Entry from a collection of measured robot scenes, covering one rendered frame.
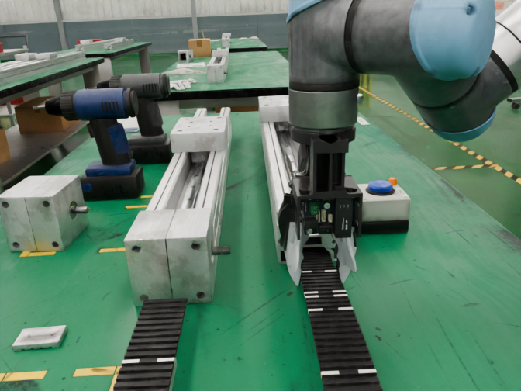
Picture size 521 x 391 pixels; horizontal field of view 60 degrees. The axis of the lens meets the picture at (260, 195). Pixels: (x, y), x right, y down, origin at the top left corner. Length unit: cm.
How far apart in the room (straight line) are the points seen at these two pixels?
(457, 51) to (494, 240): 45
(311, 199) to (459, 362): 23
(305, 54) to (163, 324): 32
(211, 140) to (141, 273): 42
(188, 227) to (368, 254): 28
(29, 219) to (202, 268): 33
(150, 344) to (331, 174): 25
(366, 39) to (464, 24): 8
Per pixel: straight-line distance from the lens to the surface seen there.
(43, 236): 80
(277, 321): 56
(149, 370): 47
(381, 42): 43
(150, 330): 52
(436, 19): 41
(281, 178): 76
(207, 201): 68
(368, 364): 46
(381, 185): 77
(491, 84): 53
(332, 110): 47
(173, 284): 59
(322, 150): 47
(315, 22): 46
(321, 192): 48
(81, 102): 94
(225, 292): 62
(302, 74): 48
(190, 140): 94
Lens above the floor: 112
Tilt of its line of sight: 22 degrees down
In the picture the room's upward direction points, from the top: 2 degrees counter-clockwise
